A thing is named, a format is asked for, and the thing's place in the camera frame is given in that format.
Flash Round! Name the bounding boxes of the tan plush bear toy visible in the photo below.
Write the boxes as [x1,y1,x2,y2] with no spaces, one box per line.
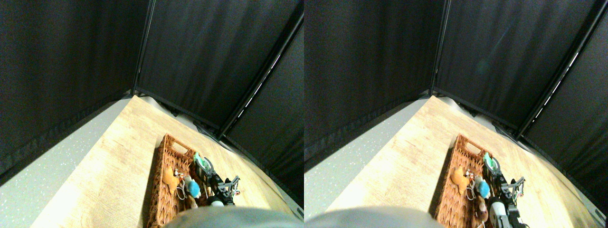
[162,166,181,194]
[451,166,471,194]

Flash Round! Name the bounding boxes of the black curtain stand pole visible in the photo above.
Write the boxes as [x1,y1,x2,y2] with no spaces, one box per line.
[216,9,304,138]
[515,0,608,138]
[133,0,156,95]
[429,0,451,95]

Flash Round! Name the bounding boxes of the black curtain stand foot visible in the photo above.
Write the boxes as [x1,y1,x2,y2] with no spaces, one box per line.
[192,121,219,138]
[492,123,518,138]
[159,100,181,117]
[458,102,480,117]

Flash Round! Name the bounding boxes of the white and blue plush toy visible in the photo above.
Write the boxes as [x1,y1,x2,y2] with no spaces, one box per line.
[183,176,202,198]
[474,177,491,199]

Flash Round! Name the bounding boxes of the green plush toy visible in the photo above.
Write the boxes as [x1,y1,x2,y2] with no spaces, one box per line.
[483,152,502,175]
[192,152,214,174]

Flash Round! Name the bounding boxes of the brown wicker basket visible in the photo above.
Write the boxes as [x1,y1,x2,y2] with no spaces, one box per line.
[145,134,220,228]
[435,134,504,228]

